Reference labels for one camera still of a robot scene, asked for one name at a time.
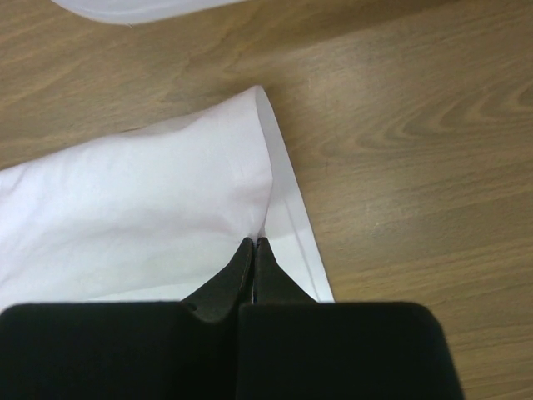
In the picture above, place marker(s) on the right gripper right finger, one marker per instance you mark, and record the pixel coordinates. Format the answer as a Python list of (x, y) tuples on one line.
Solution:
[(292, 347)]

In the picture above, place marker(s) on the white t shirt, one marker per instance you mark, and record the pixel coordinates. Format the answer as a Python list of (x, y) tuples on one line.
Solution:
[(139, 144)]

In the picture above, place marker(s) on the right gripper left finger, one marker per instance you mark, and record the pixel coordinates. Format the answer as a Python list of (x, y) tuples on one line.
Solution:
[(129, 350)]

